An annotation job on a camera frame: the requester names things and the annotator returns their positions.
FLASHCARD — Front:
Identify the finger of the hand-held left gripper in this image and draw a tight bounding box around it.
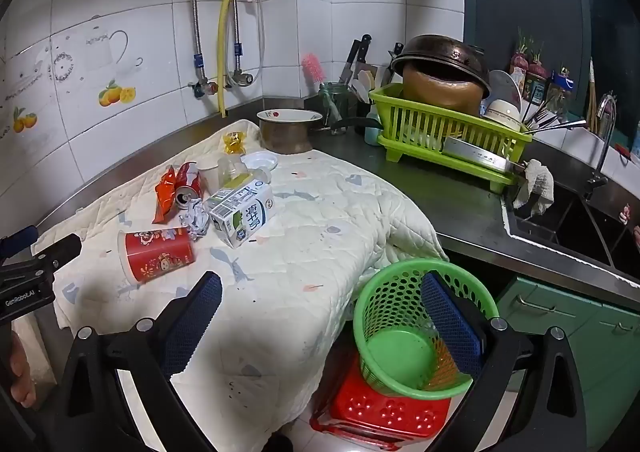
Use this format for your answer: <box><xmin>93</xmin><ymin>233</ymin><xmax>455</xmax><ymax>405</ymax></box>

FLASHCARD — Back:
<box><xmin>0</xmin><ymin>226</ymin><xmax>39</xmax><ymax>258</ymax></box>
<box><xmin>31</xmin><ymin>233</ymin><xmax>82</xmax><ymax>278</ymax></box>

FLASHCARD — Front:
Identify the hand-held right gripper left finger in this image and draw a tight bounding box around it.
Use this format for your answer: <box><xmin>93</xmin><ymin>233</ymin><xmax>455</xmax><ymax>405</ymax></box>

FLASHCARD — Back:
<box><xmin>50</xmin><ymin>271</ymin><xmax>223</xmax><ymax>452</ymax></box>

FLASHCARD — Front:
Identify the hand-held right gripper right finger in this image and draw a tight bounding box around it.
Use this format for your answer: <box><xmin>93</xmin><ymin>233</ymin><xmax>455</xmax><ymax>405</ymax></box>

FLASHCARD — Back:
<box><xmin>420</xmin><ymin>271</ymin><xmax>588</xmax><ymax>452</ymax></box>

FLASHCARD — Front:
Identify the green mesh plastic basket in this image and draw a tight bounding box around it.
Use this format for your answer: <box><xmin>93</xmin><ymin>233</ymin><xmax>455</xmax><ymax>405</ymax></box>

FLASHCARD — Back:
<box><xmin>352</xmin><ymin>259</ymin><xmax>500</xmax><ymax>400</ymax></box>

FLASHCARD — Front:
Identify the red paper cup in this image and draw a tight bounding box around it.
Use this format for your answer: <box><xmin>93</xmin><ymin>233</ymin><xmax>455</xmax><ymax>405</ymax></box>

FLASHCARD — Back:
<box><xmin>117</xmin><ymin>226</ymin><xmax>196</xmax><ymax>285</ymax></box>

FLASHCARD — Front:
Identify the silver foil wrapper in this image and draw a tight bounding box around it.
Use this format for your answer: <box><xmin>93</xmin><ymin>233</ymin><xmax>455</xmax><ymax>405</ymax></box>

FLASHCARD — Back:
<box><xmin>178</xmin><ymin>199</ymin><xmax>211</xmax><ymax>242</ymax></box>

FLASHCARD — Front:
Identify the orange snack wrapper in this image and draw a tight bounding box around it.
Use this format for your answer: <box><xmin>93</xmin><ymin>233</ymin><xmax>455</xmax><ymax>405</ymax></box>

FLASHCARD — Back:
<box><xmin>153</xmin><ymin>165</ymin><xmax>180</xmax><ymax>225</ymax></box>

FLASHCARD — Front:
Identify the white milk carton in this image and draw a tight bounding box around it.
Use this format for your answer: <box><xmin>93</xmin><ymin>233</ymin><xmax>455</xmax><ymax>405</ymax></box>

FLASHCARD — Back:
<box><xmin>206</xmin><ymin>181</ymin><xmax>275</xmax><ymax>249</ymax></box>

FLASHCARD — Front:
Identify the red soda can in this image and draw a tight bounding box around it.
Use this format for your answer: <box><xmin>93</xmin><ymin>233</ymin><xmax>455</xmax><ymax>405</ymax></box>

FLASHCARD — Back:
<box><xmin>173</xmin><ymin>162</ymin><xmax>203</xmax><ymax>209</ymax></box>

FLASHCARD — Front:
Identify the person's left hand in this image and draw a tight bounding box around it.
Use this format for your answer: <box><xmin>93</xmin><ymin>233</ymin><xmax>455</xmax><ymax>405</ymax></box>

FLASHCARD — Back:
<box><xmin>9</xmin><ymin>331</ymin><xmax>37</xmax><ymax>409</ymax></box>

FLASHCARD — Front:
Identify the red plastic stool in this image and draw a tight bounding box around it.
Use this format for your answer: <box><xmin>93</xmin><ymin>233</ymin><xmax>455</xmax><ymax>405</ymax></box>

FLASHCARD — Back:
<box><xmin>310</xmin><ymin>357</ymin><xmax>467</xmax><ymax>448</ymax></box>

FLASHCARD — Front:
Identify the green cabinet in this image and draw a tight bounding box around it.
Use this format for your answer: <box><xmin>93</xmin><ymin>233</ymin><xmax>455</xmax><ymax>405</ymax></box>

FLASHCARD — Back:
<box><xmin>495</xmin><ymin>275</ymin><xmax>640</xmax><ymax>438</ymax></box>

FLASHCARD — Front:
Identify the white quilted blanket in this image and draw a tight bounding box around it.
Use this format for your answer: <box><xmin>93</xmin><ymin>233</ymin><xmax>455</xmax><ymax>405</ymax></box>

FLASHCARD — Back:
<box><xmin>31</xmin><ymin>119</ymin><xmax>450</xmax><ymax>440</ymax></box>

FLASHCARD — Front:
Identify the stainless steel sink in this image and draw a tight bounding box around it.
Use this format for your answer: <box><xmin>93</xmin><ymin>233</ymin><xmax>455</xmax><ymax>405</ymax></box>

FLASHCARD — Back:
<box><xmin>502</xmin><ymin>177</ymin><xmax>640</xmax><ymax>285</ymax></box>

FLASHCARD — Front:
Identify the clear cup with green label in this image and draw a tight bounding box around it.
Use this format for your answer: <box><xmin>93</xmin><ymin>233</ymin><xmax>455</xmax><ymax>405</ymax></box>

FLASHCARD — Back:
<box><xmin>217</xmin><ymin>155</ymin><xmax>272</xmax><ymax>194</ymax></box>

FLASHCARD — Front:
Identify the white dishcloth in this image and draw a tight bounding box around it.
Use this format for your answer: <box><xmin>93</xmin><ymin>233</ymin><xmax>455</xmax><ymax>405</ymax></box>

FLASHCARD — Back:
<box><xmin>511</xmin><ymin>159</ymin><xmax>556</xmax><ymax>213</ymax></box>

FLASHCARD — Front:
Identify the metal tray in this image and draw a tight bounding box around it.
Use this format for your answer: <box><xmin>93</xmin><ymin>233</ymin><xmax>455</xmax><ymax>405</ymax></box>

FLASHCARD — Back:
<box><xmin>442</xmin><ymin>136</ymin><xmax>527</xmax><ymax>178</ymax></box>

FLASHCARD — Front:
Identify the white plastic lid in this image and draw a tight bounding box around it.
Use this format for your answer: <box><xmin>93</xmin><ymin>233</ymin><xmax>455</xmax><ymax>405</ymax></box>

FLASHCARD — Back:
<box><xmin>241</xmin><ymin>151</ymin><xmax>279</xmax><ymax>172</ymax></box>

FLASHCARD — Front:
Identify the green plastic dish rack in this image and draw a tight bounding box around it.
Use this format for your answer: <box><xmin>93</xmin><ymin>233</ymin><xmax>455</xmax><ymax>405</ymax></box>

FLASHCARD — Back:
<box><xmin>369</xmin><ymin>82</ymin><xmax>534</xmax><ymax>194</ymax></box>

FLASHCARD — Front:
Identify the teal plastic cup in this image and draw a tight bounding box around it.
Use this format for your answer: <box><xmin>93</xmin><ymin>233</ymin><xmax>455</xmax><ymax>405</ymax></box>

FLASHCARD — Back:
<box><xmin>364</xmin><ymin>107</ymin><xmax>384</xmax><ymax>146</ymax></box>

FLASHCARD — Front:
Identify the metal pot with plate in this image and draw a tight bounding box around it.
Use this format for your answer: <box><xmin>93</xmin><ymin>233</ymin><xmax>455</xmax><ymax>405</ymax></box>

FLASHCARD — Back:
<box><xmin>259</xmin><ymin>115</ymin><xmax>383</xmax><ymax>154</ymax></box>

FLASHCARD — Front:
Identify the white ceramic bowl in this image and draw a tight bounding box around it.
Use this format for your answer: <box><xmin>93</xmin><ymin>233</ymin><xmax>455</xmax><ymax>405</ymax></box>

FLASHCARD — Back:
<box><xmin>482</xmin><ymin>100</ymin><xmax>523</xmax><ymax>131</ymax></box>

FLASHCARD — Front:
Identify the white plate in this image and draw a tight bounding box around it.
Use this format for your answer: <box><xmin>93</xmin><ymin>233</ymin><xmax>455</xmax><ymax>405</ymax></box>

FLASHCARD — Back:
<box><xmin>487</xmin><ymin>70</ymin><xmax>524</xmax><ymax>113</ymax></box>

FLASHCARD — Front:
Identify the chrome faucet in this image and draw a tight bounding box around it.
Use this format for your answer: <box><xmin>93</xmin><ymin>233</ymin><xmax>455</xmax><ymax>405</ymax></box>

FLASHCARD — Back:
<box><xmin>582</xmin><ymin>92</ymin><xmax>619</xmax><ymax>201</ymax></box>

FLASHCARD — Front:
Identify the row of jars with plants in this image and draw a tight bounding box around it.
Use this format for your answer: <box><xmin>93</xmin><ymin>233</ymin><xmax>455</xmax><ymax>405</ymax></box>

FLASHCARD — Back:
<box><xmin>510</xmin><ymin>30</ymin><xmax>591</xmax><ymax>108</ymax></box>

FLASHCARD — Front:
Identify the pink bottle brush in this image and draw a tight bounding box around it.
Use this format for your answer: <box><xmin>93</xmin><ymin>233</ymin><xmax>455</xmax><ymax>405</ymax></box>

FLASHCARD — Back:
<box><xmin>301</xmin><ymin>52</ymin><xmax>342</xmax><ymax>133</ymax></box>

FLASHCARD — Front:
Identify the metal flex hose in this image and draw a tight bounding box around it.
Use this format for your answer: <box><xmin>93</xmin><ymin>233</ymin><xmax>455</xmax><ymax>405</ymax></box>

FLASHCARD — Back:
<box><xmin>227</xmin><ymin>0</ymin><xmax>257</xmax><ymax>89</ymax></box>
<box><xmin>175</xmin><ymin>0</ymin><xmax>210</xmax><ymax>98</ymax></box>

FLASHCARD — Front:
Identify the yellow gas hose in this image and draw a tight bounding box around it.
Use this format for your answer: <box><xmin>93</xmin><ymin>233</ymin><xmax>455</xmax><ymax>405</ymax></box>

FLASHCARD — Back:
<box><xmin>217</xmin><ymin>0</ymin><xmax>243</xmax><ymax>118</ymax></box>

